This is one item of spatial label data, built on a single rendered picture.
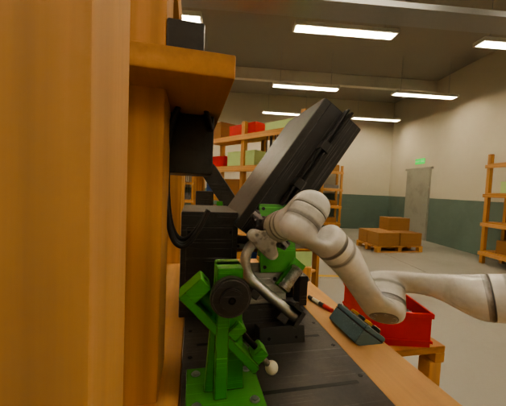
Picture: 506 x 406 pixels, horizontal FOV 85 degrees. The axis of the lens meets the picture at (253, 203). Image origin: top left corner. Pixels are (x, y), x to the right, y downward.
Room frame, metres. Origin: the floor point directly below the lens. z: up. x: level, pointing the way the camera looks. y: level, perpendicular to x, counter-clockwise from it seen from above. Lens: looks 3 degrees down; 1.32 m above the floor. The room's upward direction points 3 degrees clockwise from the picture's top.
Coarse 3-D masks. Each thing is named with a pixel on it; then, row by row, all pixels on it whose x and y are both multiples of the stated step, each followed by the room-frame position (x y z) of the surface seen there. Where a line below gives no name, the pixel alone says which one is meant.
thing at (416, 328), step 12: (348, 300) 1.16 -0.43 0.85; (408, 300) 1.06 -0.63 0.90; (360, 312) 1.02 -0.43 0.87; (408, 312) 0.92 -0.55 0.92; (420, 312) 0.98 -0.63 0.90; (384, 324) 0.92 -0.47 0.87; (396, 324) 0.92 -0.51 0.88; (408, 324) 0.92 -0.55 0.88; (420, 324) 0.92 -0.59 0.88; (384, 336) 0.92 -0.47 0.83; (396, 336) 0.92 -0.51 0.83; (408, 336) 0.92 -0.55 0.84; (420, 336) 0.92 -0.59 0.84
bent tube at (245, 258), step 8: (248, 248) 0.78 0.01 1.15; (240, 256) 0.78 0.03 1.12; (248, 256) 0.77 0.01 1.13; (248, 264) 0.77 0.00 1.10; (248, 272) 0.76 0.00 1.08; (248, 280) 0.76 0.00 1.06; (256, 280) 0.76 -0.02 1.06; (256, 288) 0.76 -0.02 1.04; (264, 288) 0.76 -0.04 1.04; (264, 296) 0.76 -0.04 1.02; (272, 296) 0.76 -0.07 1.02; (272, 304) 0.76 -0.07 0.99; (280, 304) 0.76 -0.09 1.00; (288, 312) 0.76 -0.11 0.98; (296, 312) 0.77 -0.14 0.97
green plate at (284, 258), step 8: (264, 208) 0.86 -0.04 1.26; (272, 208) 0.86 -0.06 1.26; (280, 208) 0.87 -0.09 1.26; (288, 240) 0.85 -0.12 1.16; (288, 248) 0.84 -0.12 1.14; (264, 256) 0.82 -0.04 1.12; (280, 256) 0.83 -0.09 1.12; (288, 256) 0.83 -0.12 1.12; (264, 264) 0.81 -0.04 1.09; (272, 264) 0.82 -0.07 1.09; (280, 264) 0.82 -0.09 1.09; (288, 264) 0.83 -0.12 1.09; (264, 272) 0.81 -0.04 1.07
